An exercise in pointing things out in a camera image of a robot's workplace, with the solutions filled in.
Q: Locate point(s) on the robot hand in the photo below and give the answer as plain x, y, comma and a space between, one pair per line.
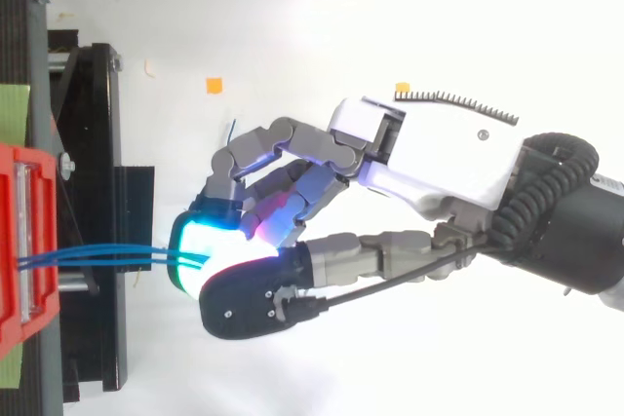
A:
439, 153

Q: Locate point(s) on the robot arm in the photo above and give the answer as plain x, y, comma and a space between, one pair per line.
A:
575, 231

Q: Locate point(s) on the black stand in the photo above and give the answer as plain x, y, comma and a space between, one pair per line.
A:
73, 192

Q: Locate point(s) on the red bin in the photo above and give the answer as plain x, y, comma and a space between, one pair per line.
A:
27, 245

